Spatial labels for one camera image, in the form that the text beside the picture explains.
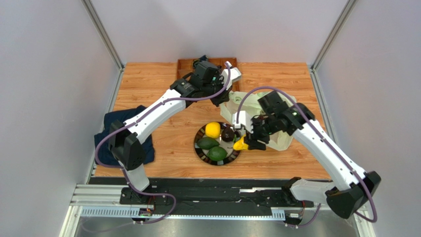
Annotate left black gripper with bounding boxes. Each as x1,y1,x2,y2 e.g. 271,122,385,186
202,76,233,108

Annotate yellow fake pepper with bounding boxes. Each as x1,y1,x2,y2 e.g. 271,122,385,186
233,136,249,151

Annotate pale green plastic bag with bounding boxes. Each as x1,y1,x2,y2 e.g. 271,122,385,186
219,91,293,151

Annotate yellow fake lemon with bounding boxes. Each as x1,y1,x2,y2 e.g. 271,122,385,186
205,122,221,139

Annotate green fake lime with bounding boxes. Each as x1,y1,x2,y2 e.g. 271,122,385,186
207,146,228,161

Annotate green fake avocado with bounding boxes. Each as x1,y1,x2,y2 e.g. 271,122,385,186
197,137,219,150

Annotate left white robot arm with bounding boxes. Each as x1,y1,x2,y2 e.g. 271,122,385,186
106,61,242,196

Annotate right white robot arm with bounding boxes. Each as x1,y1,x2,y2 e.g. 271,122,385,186
232,88,381,222

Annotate black rimmed ceramic plate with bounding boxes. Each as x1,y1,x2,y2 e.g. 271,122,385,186
193,122,241,166

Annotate dark rolled sock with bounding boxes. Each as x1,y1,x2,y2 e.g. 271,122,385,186
192,55,209,69

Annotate wooden compartment tray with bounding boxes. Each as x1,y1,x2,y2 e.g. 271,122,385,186
175,57,242,89

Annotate dark blue cloth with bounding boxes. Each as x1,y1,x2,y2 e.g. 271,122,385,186
94,105,155,166

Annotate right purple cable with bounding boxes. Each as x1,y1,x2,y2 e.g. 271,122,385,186
235,86,378,229

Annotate purple cable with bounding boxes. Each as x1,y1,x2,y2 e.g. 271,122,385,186
235,86,378,229
94,61,232,225

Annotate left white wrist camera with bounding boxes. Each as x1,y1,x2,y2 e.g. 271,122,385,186
222,61,242,91

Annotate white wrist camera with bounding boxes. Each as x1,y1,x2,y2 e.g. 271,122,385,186
222,61,242,91
232,111,253,132

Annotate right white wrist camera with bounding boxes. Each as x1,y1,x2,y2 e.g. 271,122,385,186
232,111,253,132

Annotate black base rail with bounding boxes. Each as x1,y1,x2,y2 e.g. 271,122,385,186
120,178,315,216

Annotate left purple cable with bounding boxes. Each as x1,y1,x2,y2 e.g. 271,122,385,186
94,61,232,225

